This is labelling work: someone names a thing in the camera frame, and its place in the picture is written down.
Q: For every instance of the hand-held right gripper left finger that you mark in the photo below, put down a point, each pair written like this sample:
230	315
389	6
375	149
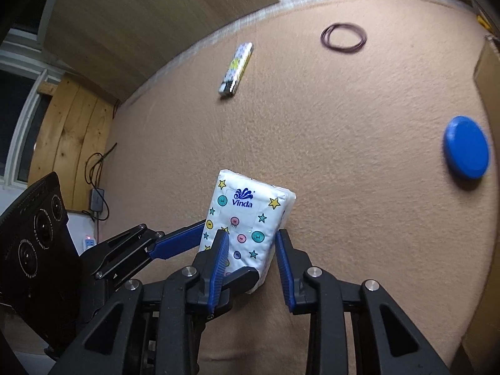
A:
218	269

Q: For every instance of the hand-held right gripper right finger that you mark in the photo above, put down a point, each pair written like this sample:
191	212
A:
283	273

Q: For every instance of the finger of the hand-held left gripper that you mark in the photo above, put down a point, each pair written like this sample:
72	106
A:
179	242
244	279

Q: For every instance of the patterned white tissue pack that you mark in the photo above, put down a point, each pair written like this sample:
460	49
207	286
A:
242	211

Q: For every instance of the brown cardboard box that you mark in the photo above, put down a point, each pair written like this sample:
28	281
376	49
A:
488	70

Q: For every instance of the white power strip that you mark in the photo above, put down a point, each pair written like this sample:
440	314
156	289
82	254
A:
89	244

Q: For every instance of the grey power adapter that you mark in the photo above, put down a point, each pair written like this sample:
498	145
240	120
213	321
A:
97	200

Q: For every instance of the wooden plank panel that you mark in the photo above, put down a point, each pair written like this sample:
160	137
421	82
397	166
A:
66	136

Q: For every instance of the patterned white lighter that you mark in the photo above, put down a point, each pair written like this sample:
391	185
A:
236	68

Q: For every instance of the large light wooden board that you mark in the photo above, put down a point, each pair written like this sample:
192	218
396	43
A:
136	27

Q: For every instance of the blue round lid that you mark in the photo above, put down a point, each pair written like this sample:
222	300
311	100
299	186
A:
466	148

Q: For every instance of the white window frame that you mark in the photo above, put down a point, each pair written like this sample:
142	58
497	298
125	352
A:
27	97

